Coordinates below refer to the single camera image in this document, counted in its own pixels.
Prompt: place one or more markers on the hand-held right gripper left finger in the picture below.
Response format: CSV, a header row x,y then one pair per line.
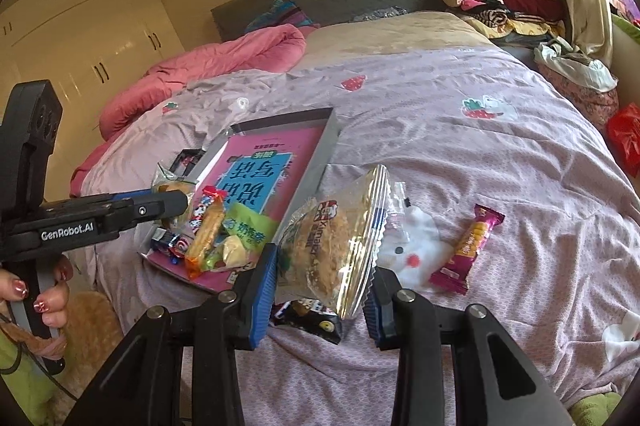
x,y
262,291

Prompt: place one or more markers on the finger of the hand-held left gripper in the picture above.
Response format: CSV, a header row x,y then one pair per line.
x,y
160,206

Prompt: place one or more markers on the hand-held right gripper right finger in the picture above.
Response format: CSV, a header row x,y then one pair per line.
x,y
375,306

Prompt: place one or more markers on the clear small cake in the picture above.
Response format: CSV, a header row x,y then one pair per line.
x,y
170,183

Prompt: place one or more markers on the blue cookie packet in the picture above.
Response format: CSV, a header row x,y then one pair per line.
x,y
167,241

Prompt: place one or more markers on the red snack packet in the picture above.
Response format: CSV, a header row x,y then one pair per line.
x,y
202,206

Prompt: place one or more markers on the chocolate bar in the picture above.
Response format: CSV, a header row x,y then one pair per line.
x,y
310,321

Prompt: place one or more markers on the orange snack packet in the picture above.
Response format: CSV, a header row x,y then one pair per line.
x,y
205,241

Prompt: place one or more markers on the green snack packet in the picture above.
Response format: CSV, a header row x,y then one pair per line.
x,y
250,226

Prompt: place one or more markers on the clear bag of floss cakes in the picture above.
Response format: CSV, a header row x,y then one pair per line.
x,y
330,246

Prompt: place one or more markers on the magenta snack bar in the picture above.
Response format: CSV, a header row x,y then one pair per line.
x,y
465,251

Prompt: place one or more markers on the pink cardboard box tray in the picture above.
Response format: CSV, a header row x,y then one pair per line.
x,y
312,166

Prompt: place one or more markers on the person's left forearm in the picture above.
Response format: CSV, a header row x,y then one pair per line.
x,y
12,381

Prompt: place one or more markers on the person's left hand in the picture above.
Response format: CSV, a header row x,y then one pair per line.
x,y
57,301

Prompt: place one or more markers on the white wardrobe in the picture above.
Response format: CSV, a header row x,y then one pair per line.
x,y
75,31

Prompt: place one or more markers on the tan plush rug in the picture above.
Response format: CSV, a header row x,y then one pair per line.
x,y
95,336

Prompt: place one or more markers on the pink quilt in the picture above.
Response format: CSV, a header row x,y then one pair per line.
x,y
200,66

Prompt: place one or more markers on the pink book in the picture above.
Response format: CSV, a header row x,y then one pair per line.
x,y
295,146

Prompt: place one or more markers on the purple printed duvet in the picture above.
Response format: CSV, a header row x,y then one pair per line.
x,y
425,146

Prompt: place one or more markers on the teal and purple cloth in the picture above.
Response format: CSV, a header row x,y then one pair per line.
x,y
280,16

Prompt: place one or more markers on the beige blanket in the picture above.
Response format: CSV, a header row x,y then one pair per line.
x,y
390,36

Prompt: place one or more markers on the floral pink pillow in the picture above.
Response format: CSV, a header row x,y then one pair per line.
x,y
585,101

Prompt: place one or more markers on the red plastic bag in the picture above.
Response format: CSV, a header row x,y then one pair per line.
x,y
625,141

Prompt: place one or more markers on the white crumpled cloth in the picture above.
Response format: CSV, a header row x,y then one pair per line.
x,y
575,61

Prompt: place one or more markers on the pile of folded clothes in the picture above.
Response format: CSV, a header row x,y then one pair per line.
x,y
500,1

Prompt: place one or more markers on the green window seat mat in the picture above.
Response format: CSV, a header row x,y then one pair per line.
x,y
627,29

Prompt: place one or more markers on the black plastic frame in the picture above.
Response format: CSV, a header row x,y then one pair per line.
x,y
187,154

